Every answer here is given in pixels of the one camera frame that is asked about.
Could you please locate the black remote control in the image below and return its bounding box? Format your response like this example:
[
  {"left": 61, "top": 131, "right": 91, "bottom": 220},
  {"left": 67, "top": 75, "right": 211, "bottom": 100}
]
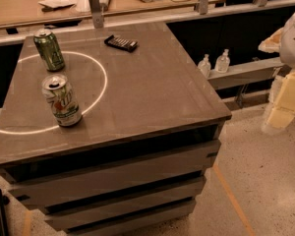
[{"left": 104, "top": 35, "right": 138, "bottom": 53}]

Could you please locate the grey drawer cabinet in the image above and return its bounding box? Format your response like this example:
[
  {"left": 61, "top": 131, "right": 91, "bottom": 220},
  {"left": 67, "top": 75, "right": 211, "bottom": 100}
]
[{"left": 0, "top": 23, "right": 231, "bottom": 236}]

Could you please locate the clear sanitizer bottle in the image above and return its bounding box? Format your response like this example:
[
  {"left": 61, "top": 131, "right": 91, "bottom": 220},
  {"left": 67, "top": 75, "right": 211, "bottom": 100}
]
[
  {"left": 198, "top": 54, "right": 211, "bottom": 78},
  {"left": 214, "top": 49, "right": 230, "bottom": 73}
]

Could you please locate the white 7up soda can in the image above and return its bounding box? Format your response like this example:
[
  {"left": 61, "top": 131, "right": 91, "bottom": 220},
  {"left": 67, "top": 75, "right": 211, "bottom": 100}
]
[{"left": 41, "top": 74, "right": 82, "bottom": 127}]

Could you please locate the green soda can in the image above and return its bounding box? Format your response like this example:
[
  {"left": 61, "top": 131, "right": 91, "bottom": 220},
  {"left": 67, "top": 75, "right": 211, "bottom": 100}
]
[{"left": 33, "top": 29, "right": 65, "bottom": 72}]

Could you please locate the clear sanitizer bottle left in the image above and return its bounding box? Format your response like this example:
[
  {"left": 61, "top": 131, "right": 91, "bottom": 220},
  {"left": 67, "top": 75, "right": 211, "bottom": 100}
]
[{"left": 198, "top": 54, "right": 211, "bottom": 78}]

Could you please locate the black stand bottom left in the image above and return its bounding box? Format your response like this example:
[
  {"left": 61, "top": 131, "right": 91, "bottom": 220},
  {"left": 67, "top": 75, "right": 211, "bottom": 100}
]
[{"left": 0, "top": 189, "right": 10, "bottom": 236}]

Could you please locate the white paper stack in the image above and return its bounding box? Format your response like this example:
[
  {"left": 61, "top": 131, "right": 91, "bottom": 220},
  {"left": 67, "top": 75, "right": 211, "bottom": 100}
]
[{"left": 39, "top": 0, "right": 89, "bottom": 12}]

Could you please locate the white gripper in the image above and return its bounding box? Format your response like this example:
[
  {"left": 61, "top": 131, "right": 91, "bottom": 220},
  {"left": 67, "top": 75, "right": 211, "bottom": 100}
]
[{"left": 258, "top": 13, "right": 295, "bottom": 134}]

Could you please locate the clear sanitizer bottle right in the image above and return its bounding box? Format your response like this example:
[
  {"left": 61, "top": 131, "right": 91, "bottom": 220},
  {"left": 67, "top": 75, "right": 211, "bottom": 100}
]
[{"left": 214, "top": 49, "right": 230, "bottom": 73}]

